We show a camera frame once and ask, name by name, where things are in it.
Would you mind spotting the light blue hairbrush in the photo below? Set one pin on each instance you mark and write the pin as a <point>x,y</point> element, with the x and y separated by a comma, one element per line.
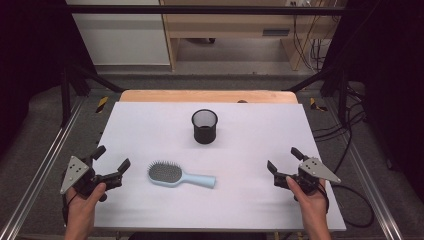
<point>173,175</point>

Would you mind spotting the person's left hand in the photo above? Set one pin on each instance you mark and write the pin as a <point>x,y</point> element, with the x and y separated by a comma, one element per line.
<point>83,208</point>

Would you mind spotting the aluminium rail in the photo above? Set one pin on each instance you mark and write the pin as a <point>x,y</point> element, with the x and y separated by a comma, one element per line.
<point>40,173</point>
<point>370,186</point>

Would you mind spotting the wooden desk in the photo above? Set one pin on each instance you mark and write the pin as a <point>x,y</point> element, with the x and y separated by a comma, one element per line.
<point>233,26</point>

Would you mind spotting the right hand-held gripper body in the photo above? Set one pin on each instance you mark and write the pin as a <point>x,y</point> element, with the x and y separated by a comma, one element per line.
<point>311,171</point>

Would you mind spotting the white cabinet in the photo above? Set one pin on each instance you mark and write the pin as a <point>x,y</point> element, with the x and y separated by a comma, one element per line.
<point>123,40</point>

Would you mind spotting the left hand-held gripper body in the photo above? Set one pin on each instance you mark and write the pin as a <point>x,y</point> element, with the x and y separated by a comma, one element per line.
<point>75,171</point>

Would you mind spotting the white table mat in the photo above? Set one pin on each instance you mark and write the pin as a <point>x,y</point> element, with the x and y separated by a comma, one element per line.
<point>216,200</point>

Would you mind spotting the person's right hand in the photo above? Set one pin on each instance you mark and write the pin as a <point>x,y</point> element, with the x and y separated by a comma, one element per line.
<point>308,203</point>

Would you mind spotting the black metal frame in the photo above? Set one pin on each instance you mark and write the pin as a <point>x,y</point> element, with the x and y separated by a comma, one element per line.
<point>200,9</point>

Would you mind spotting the black curtain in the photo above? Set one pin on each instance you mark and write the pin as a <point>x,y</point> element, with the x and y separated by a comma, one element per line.
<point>26,66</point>
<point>390,83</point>

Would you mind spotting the yellow black floor tape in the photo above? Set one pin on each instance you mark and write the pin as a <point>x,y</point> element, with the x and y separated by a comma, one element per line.
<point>316,105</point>
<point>102,104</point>

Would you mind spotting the wooden table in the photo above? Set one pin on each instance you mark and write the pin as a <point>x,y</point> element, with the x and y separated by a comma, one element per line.
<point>206,96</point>

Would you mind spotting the black mesh pen holder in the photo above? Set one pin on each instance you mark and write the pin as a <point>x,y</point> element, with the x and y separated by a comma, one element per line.
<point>204,128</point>

